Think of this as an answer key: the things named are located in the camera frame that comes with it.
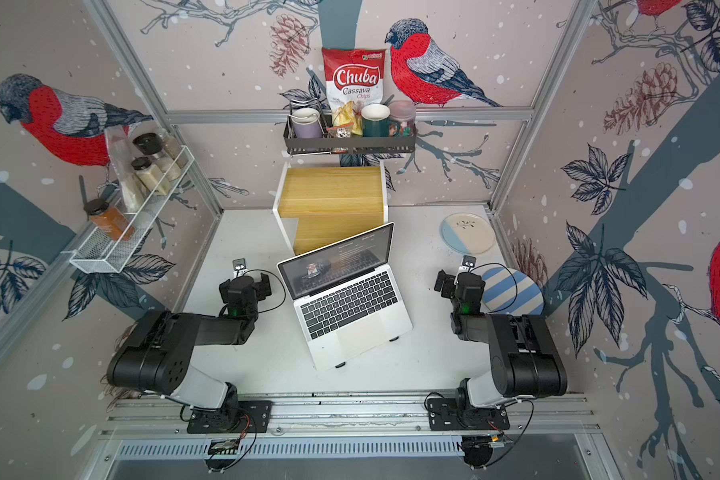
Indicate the dark metal wall shelf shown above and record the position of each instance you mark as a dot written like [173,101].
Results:
[351,145]

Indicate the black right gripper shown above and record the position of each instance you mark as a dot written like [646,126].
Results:
[448,283]

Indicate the small snack packet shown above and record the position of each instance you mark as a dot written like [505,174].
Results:
[341,131]

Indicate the orange spice jar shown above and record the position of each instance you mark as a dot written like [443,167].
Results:
[109,220]

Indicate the silver laptop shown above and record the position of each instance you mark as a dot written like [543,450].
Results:
[346,297]

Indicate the green mug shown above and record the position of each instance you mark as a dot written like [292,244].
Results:
[375,121]

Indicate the white wire wall rack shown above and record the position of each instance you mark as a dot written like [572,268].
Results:
[99,253]

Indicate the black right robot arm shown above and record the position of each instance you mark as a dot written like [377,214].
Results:
[524,362]

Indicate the black lid spice jar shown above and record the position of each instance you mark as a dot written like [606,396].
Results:
[151,176]

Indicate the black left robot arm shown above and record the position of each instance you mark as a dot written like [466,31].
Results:
[155,358]

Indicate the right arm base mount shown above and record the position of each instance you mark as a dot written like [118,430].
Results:
[445,414]

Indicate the lilac mug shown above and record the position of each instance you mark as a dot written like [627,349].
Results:
[306,123]

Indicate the wooden two-tier shelf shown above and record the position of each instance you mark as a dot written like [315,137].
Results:
[318,206]

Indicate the blue striped plate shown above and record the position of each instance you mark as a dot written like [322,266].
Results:
[509,291]

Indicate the tall black lid jar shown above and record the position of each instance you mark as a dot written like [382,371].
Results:
[150,145]

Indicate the cream and blue plate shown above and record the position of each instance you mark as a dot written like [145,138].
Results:
[467,234]

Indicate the red cassava chips bag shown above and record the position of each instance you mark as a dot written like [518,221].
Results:
[353,77]

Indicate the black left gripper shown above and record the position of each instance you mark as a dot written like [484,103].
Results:
[262,287]

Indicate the pink lidded jar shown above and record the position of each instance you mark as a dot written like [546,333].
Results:
[402,118]

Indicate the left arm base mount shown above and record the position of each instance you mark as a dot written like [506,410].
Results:
[251,416]

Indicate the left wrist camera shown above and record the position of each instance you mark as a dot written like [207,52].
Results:
[239,266]

